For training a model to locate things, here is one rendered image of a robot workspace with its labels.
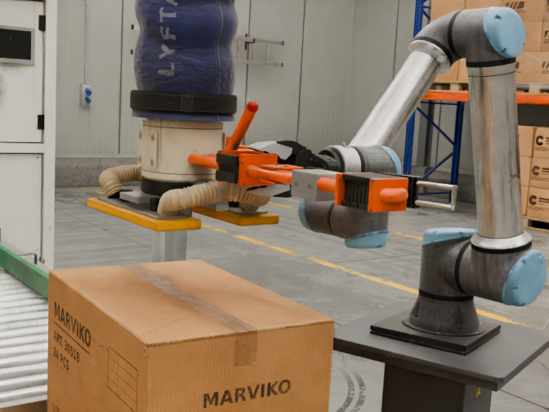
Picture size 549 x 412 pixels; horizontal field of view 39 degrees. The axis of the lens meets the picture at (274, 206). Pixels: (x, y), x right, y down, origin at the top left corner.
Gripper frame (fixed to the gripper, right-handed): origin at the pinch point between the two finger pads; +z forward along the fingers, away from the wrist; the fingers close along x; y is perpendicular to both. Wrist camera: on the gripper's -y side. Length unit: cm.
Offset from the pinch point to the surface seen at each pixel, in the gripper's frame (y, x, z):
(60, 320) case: 47, -39, 19
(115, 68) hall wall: 940, 46, -398
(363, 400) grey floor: 133, -124, -161
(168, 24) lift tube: 20.5, 26.8, 8.2
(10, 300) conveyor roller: 180, -71, -11
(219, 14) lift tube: 16.9, 29.4, -1.2
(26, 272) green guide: 194, -63, -22
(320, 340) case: -5.7, -33.5, -13.8
